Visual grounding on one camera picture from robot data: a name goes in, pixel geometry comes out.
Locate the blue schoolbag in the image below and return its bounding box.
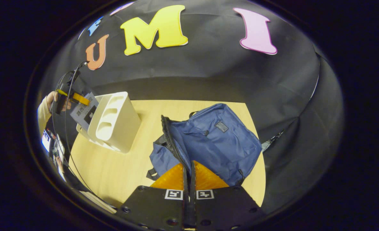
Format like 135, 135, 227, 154
146, 103, 263, 187

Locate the computer monitor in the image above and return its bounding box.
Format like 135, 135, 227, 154
41, 128, 65, 182

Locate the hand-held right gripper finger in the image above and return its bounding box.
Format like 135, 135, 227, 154
190, 160, 267, 231
116, 162, 190, 231

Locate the grey cover book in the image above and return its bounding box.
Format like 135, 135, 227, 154
70, 92, 100, 132

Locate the white plastic bookshelf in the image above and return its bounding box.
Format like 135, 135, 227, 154
76, 91, 142, 154

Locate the black cable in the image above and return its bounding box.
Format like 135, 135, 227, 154
50, 61, 116, 209

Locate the black backdrop cloth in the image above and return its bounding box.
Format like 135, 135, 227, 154
37, 0, 344, 214

